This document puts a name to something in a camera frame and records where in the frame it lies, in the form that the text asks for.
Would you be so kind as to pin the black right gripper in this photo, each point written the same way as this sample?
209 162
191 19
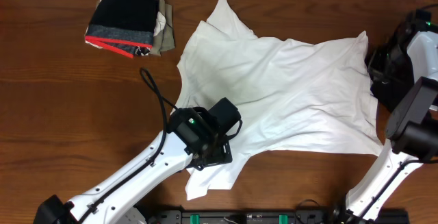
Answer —
375 66

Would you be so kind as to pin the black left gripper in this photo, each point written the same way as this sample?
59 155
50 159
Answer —
222 153

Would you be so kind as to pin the white t-shirt pixel print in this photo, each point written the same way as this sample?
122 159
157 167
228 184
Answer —
291 95

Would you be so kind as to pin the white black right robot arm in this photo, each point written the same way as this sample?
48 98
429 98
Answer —
411 131

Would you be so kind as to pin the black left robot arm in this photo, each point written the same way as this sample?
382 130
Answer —
194 138

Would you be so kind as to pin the black t-shirt white logo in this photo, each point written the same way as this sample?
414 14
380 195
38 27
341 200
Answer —
390 95

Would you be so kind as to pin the olive grey folded garment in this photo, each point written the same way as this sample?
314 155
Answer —
163 37

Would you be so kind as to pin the black folded garment pink trim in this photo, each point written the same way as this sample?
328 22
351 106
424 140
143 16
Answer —
123 18

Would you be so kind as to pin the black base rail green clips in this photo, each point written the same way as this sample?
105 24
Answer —
303 214

